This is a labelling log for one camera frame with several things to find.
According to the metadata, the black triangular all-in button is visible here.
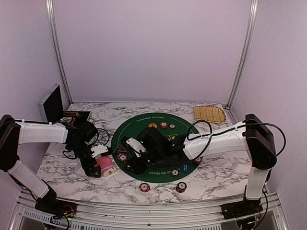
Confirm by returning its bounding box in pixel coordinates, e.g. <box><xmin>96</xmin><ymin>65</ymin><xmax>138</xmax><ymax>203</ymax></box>
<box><xmin>113</xmin><ymin>144</ymin><xmax>127</xmax><ymax>154</ymax></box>

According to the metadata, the round green poker mat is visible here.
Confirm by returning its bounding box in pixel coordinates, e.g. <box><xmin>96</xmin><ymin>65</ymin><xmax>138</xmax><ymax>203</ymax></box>
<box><xmin>111</xmin><ymin>113</ymin><xmax>200</xmax><ymax>183</ymax></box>

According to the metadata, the blue small blind button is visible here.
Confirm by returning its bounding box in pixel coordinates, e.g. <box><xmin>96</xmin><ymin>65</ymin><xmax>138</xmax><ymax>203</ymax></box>
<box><xmin>180</xmin><ymin>164</ymin><xmax>191</xmax><ymax>173</ymax></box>

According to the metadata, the left aluminium frame post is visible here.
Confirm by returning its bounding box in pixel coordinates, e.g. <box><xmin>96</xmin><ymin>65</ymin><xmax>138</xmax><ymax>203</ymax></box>
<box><xmin>46</xmin><ymin>0</ymin><xmax>73</xmax><ymax>104</ymax></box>

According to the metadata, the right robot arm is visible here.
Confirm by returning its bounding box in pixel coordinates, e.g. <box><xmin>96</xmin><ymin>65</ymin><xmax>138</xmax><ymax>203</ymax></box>
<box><xmin>121</xmin><ymin>114</ymin><xmax>277</xmax><ymax>215</ymax></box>

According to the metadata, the aluminium poker chip case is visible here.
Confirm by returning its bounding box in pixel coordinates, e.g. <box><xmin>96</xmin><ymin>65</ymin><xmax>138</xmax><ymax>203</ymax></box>
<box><xmin>38</xmin><ymin>83</ymin><xmax>95</xmax><ymax>127</ymax></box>

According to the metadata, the red poker chips moved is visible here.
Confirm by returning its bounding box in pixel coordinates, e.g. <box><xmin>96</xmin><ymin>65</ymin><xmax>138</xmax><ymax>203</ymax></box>
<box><xmin>160</xmin><ymin>122</ymin><xmax>168</xmax><ymax>129</ymax></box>

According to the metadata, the white red card box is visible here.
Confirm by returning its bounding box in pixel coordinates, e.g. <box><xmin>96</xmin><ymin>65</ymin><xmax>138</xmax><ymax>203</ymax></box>
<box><xmin>102</xmin><ymin>166</ymin><xmax>117</xmax><ymax>177</ymax></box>

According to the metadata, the front aluminium rail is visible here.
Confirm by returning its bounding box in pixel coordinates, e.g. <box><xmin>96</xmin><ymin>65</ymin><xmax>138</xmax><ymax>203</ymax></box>
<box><xmin>14</xmin><ymin>191</ymin><xmax>288</xmax><ymax>230</ymax></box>

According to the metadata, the aluminium frame post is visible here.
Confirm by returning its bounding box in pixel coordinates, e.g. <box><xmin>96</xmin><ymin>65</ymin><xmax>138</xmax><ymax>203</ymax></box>
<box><xmin>46</xmin><ymin>0</ymin><xmax>73</xmax><ymax>104</ymax></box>
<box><xmin>226</xmin><ymin>0</ymin><xmax>259</xmax><ymax>110</ymax></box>

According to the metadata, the orange big blind button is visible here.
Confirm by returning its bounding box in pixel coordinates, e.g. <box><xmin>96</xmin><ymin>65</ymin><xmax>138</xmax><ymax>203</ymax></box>
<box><xmin>148</xmin><ymin>123</ymin><xmax>157</xmax><ymax>128</ymax></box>

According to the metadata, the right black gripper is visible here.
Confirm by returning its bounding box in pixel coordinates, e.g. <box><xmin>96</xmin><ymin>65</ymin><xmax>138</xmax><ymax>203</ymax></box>
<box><xmin>124</xmin><ymin>149</ymin><xmax>165</xmax><ymax>175</ymax></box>

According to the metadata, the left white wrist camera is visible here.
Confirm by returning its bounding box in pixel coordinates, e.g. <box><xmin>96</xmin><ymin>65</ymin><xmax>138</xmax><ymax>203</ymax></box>
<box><xmin>91</xmin><ymin>145</ymin><xmax>112</xmax><ymax>158</ymax></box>

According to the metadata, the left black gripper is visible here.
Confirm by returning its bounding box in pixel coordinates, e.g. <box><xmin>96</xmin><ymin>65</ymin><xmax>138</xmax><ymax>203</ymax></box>
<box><xmin>69</xmin><ymin>141</ymin><xmax>101</xmax><ymax>178</ymax></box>

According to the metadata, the pink playing card deck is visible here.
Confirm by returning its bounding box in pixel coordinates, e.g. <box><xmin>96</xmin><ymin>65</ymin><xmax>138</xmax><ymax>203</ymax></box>
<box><xmin>95</xmin><ymin>156</ymin><xmax>114</xmax><ymax>173</ymax></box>

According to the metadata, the dark red poker chip stack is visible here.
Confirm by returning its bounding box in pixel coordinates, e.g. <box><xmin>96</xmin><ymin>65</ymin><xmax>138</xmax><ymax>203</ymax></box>
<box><xmin>176</xmin><ymin>182</ymin><xmax>187</xmax><ymax>193</ymax></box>

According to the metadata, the right aluminium frame post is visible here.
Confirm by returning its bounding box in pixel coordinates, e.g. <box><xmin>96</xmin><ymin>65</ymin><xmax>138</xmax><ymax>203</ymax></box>
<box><xmin>226</xmin><ymin>0</ymin><xmax>259</xmax><ymax>110</ymax></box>

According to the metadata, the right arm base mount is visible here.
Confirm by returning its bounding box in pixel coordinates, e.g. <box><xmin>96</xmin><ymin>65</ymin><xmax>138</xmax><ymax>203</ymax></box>
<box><xmin>221</xmin><ymin>201</ymin><xmax>263</xmax><ymax>219</ymax></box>

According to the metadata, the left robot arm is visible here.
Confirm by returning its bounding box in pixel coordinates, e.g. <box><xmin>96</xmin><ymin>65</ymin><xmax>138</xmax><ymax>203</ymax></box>
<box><xmin>0</xmin><ymin>115</ymin><xmax>101</xmax><ymax>213</ymax></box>

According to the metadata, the woven bamboo tray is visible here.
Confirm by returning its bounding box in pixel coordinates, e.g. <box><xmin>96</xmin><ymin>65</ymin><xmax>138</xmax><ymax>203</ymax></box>
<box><xmin>193</xmin><ymin>105</ymin><xmax>226</xmax><ymax>123</ymax></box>

